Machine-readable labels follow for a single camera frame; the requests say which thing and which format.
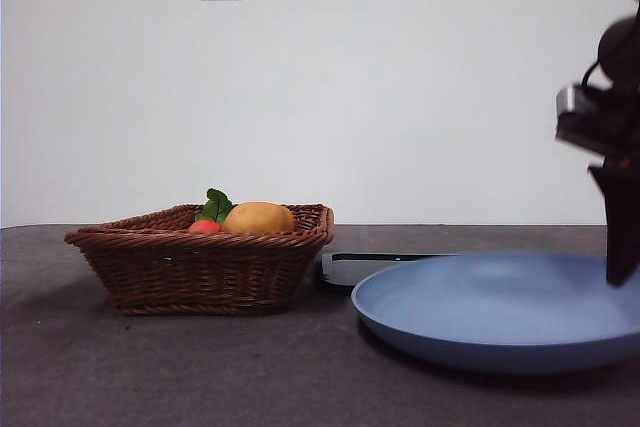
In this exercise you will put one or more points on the yellow-brown potato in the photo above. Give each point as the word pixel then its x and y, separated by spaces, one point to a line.
pixel 257 219

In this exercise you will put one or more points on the light blue plate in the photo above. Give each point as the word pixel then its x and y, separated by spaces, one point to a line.
pixel 490 307

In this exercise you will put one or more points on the dark green cutting board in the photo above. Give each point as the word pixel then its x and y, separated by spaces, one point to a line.
pixel 345 269

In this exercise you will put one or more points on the red carrot with green leaves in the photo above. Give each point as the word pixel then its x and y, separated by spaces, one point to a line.
pixel 206 226

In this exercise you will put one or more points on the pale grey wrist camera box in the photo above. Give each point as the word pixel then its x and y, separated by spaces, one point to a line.
pixel 575 99

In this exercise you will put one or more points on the brown wicker basket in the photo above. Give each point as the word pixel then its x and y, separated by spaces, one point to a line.
pixel 200 272

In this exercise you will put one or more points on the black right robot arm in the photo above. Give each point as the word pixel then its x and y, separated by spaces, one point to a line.
pixel 620 47

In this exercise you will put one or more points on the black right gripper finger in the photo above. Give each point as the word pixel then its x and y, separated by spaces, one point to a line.
pixel 617 227

